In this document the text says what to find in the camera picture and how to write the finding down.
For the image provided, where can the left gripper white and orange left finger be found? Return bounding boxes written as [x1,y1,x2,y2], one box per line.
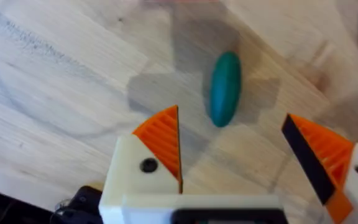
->
[98,105,184,224]

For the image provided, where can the left gripper white and orange right finger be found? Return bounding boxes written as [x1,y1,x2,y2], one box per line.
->
[281,113,358,224]

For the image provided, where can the green toy vegetable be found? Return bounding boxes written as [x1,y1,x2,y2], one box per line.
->
[208,51,242,128]

